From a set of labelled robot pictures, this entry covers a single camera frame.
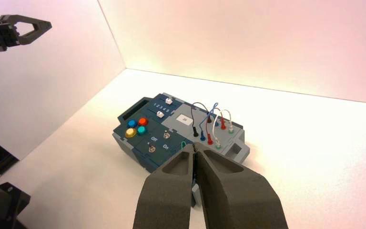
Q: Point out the blue grey task board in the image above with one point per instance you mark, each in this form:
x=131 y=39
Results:
x=157 y=148

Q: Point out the white label sticker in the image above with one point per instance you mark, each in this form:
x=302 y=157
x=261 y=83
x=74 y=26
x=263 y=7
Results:
x=184 y=120

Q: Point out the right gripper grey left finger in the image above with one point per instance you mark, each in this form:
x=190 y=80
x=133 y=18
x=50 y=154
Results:
x=167 y=196

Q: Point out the white slider knob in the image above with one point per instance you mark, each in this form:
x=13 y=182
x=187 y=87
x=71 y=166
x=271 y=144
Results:
x=169 y=101
x=160 y=114

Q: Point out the teal push button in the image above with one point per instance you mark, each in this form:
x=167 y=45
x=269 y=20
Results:
x=142 y=130

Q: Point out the metal toggle switch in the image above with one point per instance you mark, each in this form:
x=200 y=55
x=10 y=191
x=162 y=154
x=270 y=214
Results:
x=151 y=148
x=166 y=136

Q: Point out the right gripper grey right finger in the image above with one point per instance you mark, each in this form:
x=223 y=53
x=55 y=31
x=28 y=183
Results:
x=236 y=199

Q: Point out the blue push button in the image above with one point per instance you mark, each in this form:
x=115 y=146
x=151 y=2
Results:
x=132 y=123

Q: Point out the yellow push button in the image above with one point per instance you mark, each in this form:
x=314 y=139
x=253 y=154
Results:
x=131 y=133

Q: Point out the red push button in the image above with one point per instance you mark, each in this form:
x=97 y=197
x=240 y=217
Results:
x=143 y=121

